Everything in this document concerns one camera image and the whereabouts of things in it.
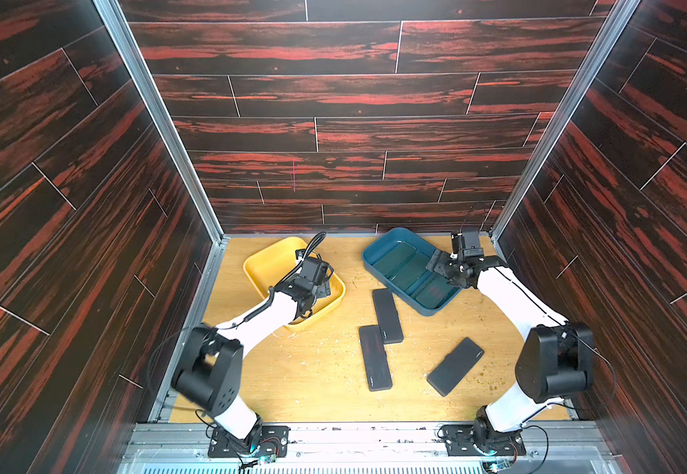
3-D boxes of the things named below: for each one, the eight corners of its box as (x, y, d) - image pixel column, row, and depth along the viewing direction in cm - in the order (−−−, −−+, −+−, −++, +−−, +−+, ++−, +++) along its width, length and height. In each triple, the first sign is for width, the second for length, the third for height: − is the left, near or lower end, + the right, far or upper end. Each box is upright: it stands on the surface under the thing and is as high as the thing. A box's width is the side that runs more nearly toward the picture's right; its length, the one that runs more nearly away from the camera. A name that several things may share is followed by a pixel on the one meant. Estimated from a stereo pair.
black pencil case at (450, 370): (444, 397, 83) (446, 395, 81) (424, 378, 86) (426, 376, 84) (482, 355, 90) (485, 352, 89) (464, 339, 94) (466, 335, 92)
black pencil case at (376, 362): (368, 392, 84) (369, 389, 82) (358, 330, 96) (358, 326, 94) (393, 388, 84) (394, 385, 82) (380, 328, 97) (380, 324, 94)
